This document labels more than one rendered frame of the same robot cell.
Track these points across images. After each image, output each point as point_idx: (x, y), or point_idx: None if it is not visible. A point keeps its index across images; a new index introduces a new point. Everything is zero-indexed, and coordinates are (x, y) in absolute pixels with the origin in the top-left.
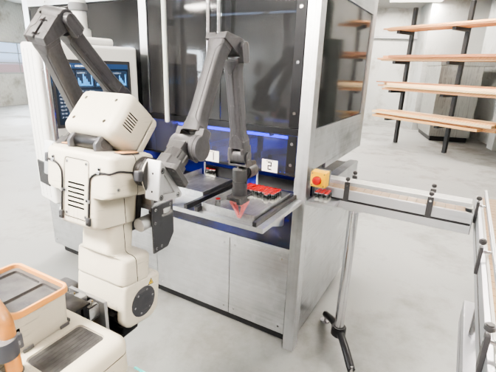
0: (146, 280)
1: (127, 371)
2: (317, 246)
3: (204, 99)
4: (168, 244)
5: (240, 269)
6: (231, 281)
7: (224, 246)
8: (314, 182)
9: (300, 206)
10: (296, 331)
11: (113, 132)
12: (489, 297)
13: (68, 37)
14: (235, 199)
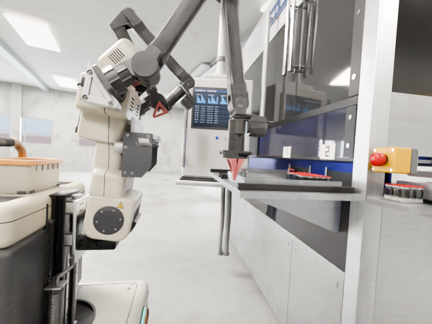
0: (114, 202)
1: (133, 305)
2: (427, 301)
3: (165, 24)
4: (258, 238)
5: (297, 282)
6: (290, 294)
7: (287, 249)
8: (372, 161)
9: (359, 204)
10: None
11: (99, 60)
12: None
13: (132, 27)
14: (221, 151)
